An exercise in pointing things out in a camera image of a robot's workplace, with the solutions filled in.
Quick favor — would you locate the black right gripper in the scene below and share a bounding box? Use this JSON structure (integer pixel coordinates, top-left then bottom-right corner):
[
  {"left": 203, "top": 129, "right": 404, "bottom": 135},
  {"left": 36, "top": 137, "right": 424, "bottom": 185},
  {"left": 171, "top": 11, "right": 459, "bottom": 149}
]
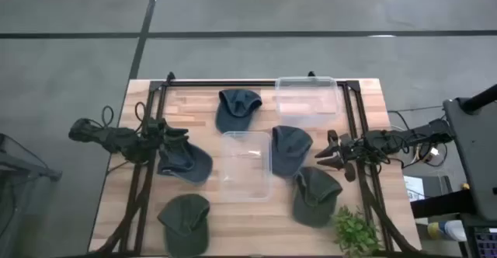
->
[{"left": 315, "top": 130, "right": 368, "bottom": 171}]

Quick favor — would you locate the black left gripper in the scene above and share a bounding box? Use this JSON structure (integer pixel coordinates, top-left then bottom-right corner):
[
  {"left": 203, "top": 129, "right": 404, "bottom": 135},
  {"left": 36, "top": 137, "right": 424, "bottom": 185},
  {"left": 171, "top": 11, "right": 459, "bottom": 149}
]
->
[{"left": 145, "top": 117, "right": 191, "bottom": 152}]

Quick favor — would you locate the blue denim cap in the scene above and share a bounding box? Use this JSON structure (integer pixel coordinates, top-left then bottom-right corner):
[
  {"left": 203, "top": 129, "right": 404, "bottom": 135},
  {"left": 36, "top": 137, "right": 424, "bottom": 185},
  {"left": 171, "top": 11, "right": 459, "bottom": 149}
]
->
[
  {"left": 215, "top": 89, "right": 263, "bottom": 134},
  {"left": 270, "top": 124, "right": 314, "bottom": 178},
  {"left": 156, "top": 139, "right": 214, "bottom": 185}
]

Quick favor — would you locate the dark green cap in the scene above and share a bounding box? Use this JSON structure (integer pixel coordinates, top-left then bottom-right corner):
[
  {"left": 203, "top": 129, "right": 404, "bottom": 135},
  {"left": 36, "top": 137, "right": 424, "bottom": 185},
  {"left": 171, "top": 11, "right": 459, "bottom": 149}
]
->
[
  {"left": 291, "top": 166, "right": 344, "bottom": 228},
  {"left": 157, "top": 193, "right": 211, "bottom": 258}
]

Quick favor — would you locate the clear plastic container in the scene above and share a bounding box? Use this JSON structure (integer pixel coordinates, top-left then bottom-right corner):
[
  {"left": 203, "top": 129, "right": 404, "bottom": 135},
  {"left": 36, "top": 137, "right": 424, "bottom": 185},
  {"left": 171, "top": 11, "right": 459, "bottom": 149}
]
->
[
  {"left": 274, "top": 75, "right": 343, "bottom": 129},
  {"left": 219, "top": 131, "right": 273, "bottom": 204}
]

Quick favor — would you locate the small green plant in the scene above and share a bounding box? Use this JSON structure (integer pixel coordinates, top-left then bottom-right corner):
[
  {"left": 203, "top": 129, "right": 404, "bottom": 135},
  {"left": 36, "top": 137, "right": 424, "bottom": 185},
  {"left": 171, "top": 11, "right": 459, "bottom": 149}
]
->
[{"left": 332, "top": 205, "right": 384, "bottom": 257}]

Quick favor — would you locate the white paper sheet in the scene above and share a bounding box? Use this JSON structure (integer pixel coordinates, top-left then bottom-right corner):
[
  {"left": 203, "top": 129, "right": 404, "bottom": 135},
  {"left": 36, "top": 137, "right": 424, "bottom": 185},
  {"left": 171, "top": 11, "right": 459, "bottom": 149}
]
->
[{"left": 402, "top": 175, "right": 427, "bottom": 203}]

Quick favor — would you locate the black cart shelf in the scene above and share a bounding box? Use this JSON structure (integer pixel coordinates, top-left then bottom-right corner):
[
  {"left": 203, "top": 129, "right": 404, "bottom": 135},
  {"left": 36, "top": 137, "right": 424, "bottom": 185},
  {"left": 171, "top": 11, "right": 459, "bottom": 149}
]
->
[{"left": 409, "top": 190, "right": 478, "bottom": 218}]

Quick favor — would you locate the white yellow spray bottle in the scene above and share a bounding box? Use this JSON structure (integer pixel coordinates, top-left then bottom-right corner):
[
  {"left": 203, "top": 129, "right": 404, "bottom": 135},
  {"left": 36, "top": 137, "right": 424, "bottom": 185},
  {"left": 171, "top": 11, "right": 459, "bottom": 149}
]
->
[{"left": 426, "top": 219, "right": 467, "bottom": 242}]

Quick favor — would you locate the grey cart panel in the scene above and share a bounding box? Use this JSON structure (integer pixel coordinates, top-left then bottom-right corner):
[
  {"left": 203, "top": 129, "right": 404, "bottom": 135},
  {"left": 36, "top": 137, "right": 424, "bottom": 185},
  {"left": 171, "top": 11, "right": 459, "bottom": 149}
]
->
[{"left": 443, "top": 96, "right": 497, "bottom": 222}]

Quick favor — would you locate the black pole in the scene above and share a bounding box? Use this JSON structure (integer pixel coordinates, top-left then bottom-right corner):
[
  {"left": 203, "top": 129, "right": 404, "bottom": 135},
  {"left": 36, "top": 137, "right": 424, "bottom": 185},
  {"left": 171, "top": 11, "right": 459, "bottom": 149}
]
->
[{"left": 461, "top": 83, "right": 497, "bottom": 113}]

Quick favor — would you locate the grey metal stand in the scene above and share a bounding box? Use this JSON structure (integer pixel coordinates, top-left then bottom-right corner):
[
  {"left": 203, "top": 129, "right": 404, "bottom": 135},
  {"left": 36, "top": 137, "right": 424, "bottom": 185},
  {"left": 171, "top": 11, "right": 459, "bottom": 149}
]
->
[{"left": 0, "top": 133, "right": 63, "bottom": 258}]

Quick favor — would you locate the dark keyboard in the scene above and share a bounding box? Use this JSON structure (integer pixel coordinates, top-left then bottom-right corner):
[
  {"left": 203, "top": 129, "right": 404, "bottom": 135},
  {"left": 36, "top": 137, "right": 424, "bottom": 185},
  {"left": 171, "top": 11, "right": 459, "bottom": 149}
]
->
[{"left": 473, "top": 226, "right": 497, "bottom": 258}]

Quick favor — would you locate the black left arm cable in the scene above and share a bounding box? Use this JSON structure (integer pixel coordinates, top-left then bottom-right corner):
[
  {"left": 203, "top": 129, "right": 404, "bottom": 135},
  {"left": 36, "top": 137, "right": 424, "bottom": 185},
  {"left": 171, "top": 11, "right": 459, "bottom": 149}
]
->
[{"left": 101, "top": 101, "right": 148, "bottom": 131}]

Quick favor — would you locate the black aluminium frame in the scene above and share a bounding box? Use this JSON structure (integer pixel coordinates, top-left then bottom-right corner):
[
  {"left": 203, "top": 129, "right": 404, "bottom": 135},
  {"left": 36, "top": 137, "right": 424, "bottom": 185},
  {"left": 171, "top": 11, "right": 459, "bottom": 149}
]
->
[{"left": 92, "top": 71, "right": 422, "bottom": 258}]

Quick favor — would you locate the tangled wire bundle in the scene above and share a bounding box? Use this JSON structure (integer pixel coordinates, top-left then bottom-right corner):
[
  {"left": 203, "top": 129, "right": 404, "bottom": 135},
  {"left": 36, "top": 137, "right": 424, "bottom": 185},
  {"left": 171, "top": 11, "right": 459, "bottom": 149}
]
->
[{"left": 388, "top": 106, "right": 450, "bottom": 169}]

